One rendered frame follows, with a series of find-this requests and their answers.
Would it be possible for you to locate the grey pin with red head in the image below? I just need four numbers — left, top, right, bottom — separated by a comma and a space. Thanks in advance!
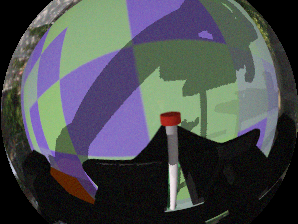
160, 112, 181, 210

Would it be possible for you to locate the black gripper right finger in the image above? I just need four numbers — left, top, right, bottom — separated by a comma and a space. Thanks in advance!
177, 127, 261, 205

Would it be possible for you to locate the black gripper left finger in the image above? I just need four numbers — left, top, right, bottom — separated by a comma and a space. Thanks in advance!
82, 125, 169, 210

